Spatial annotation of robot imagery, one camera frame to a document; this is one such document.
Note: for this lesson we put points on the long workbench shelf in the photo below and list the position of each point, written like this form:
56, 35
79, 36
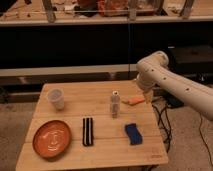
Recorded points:
100, 12

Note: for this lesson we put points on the translucent plastic cup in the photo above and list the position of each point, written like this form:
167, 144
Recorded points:
56, 98

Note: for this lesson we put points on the orange plate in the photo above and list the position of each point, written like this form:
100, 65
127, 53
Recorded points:
52, 139

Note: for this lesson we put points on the black box on right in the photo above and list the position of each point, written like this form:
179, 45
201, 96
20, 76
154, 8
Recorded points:
191, 59

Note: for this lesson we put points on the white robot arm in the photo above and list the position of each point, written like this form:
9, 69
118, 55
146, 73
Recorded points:
152, 70

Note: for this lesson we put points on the orange carrot toy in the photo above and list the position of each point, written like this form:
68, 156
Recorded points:
133, 101

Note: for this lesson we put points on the small clear plastic bottle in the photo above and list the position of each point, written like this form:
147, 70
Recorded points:
114, 104

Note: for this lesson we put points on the blue sponge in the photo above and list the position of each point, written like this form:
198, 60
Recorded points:
133, 133

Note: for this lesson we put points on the wooden table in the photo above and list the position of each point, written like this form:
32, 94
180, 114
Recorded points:
111, 145

